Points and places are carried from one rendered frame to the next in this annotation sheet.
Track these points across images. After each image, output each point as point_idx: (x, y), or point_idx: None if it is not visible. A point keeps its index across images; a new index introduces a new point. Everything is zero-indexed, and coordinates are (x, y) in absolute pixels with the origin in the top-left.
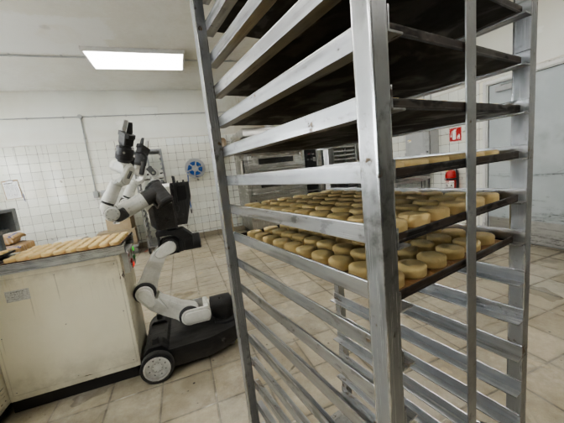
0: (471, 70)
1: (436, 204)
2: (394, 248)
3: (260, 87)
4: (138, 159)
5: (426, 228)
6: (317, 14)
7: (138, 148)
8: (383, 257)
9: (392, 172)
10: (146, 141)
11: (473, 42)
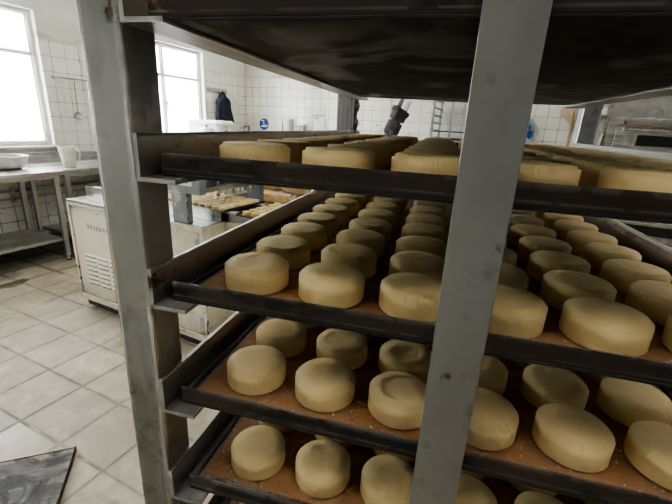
0: (470, 257)
1: (463, 470)
2: (163, 491)
3: (400, 95)
4: (389, 126)
5: (267, 503)
6: (258, 62)
7: (393, 111)
8: (143, 489)
9: (156, 395)
10: (408, 101)
11: (499, 180)
